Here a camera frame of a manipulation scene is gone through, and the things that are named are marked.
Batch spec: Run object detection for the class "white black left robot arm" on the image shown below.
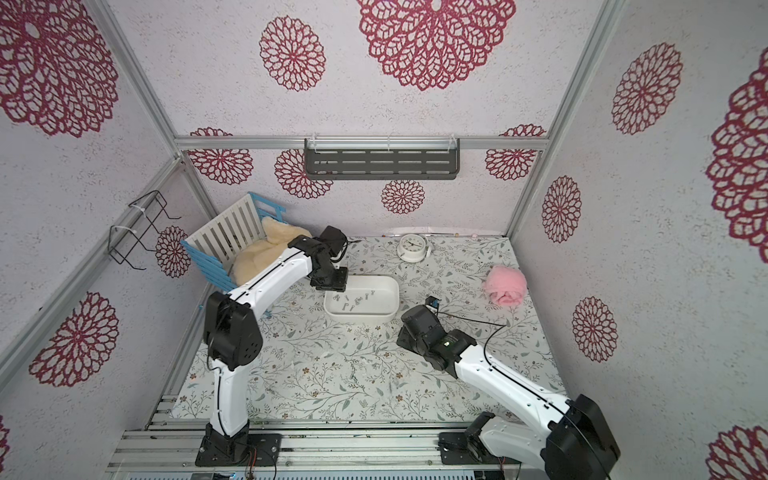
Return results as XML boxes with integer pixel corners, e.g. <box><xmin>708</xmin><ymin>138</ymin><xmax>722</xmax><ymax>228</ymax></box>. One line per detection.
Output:
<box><xmin>204</xmin><ymin>226</ymin><xmax>348</xmax><ymax>443</ymax></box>

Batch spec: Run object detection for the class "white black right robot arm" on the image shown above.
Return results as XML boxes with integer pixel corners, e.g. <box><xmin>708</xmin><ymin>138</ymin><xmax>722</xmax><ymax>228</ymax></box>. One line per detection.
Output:
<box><xmin>397</xmin><ymin>297</ymin><xmax>621</xmax><ymax>479</ymax></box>

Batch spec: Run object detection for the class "white storage box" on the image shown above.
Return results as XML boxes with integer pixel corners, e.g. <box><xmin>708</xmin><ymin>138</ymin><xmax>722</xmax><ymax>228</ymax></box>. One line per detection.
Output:
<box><xmin>323</xmin><ymin>275</ymin><xmax>400</xmax><ymax>324</ymax></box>

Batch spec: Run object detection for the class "cream plush cloth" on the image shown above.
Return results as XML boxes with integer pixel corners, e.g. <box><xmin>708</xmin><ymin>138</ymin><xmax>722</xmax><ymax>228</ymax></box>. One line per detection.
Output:
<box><xmin>232</xmin><ymin>217</ymin><xmax>311</xmax><ymax>286</ymax></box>

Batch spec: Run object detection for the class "white alarm clock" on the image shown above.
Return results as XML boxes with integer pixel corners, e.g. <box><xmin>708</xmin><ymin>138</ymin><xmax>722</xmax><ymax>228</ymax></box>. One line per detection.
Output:
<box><xmin>396</xmin><ymin>234</ymin><xmax>431</xmax><ymax>264</ymax></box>

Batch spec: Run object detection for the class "pink plush toy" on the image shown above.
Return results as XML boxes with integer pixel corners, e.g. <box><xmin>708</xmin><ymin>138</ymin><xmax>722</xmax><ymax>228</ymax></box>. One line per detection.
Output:
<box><xmin>483</xmin><ymin>265</ymin><xmax>527</xmax><ymax>307</ymax></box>

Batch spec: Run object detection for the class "blue white slatted crate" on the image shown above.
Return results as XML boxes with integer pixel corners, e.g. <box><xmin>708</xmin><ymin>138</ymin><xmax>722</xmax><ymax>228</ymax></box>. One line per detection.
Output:
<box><xmin>181</xmin><ymin>192</ymin><xmax>286</xmax><ymax>291</ymax></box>

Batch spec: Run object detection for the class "grey wall shelf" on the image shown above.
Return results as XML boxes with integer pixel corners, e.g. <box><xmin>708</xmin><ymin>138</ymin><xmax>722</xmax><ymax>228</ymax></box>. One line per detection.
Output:
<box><xmin>304</xmin><ymin>138</ymin><xmax>461</xmax><ymax>181</ymax></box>

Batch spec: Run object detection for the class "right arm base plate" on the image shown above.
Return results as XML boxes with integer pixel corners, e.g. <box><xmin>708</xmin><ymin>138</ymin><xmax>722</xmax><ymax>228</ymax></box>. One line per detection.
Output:
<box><xmin>438</xmin><ymin>412</ymin><xmax>520</xmax><ymax>465</ymax></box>

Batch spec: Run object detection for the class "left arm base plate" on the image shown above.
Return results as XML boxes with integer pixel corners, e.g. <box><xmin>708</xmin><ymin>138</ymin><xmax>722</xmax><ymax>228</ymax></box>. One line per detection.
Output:
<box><xmin>194</xmin><ymin>430</ymin><xmax>283</xmax><ymax>467</ymax></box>

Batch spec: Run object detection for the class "black wire wall rack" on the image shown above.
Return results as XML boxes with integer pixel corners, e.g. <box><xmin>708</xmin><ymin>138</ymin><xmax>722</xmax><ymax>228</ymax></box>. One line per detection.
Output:
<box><xmin>106</xmin><ymin>189</ymin><xmax>180</xmax><ymax>271</ymax></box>

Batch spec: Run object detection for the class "aluminium front rail frame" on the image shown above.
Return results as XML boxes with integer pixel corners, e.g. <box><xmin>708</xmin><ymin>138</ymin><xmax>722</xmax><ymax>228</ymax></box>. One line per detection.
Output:
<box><xmin>103</xmin><ymin>395</ymin><xmax>545</xmax><ymax>479</ymax></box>

